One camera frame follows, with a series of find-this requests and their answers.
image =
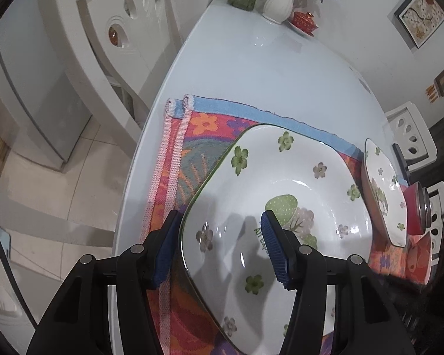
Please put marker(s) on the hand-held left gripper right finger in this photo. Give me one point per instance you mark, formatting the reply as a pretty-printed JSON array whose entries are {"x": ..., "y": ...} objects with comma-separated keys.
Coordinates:
[{"x": 275, "y": 251}]

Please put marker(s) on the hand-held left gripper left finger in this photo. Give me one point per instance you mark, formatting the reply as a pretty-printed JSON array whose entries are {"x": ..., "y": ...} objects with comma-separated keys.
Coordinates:
[{"x": 166, "y": 251}]

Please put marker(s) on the large floral square plate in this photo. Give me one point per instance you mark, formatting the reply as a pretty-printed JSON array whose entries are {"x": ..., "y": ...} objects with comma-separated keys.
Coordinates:
[{"x": 281, "y": 177}]

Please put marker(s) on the small floral square plate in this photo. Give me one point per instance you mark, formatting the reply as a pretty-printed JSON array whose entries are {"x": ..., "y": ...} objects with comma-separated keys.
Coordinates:
[{"x": 383, "y": 177}]

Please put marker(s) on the red steel bowl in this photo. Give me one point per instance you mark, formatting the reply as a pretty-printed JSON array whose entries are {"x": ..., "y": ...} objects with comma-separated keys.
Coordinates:
[{"x": 412, "y": 210}]

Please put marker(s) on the orange plate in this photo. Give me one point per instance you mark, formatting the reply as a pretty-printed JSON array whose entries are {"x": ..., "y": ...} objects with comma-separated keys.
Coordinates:
[{"x": 420, "y": 262}]

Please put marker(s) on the floral orange cloth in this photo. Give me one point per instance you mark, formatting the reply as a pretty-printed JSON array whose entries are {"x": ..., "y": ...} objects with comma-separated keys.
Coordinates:
[{"x": 199, "y": 148}]

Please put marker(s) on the grey refrigerator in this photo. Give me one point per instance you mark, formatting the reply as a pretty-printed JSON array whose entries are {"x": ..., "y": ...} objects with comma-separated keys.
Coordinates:
[{"x": 33, "y": 111}]

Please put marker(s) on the large framed picture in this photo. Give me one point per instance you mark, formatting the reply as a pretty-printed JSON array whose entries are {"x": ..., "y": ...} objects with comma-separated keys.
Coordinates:
[{"x": 423, "y": 14}]

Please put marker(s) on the orange wall decal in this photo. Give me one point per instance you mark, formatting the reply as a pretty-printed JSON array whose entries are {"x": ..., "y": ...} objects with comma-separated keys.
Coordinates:
[{"x": 431, "y": 94}]

